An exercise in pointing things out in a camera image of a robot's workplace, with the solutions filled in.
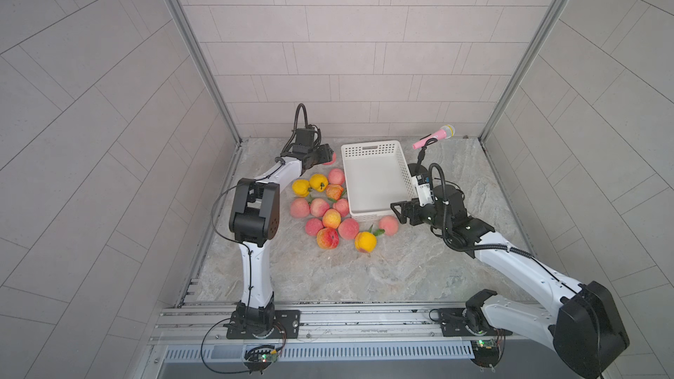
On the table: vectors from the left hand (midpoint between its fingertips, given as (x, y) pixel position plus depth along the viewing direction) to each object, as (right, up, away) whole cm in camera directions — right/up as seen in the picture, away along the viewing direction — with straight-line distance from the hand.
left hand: (331, 148), depth 101 cm
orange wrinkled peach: (+2, -16, -7) cm, 18 cm away
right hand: (+23, -18, -20) cm, 35 cm away
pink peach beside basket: (+5, -20, -12) cm, 24 cm away
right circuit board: (+44, -56, -32) cm, 78 cm away
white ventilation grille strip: (-7, -55, -33) cm, 65 cm away
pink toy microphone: (+41, +5, -11) cm, 43 cm away
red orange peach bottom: (0, -29, -19) cm, 35 cm away
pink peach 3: (+21, -26, -17) cm, 37 cm away
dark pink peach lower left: (-5, -26, -17) cm, 31 cm away
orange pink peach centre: (+1, -24, -15) cm, 28 cm away
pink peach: (+2, -11, -5) cm, 12 cm away
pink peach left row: (-10, -21, -12) cm, 26 cm away
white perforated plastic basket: (+18, -11, 0) cm, 21 cm away
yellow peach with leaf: (+13, -30, -19) cm, 38 cm away
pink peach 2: (+7, -27, -18) cm, 33 cm away
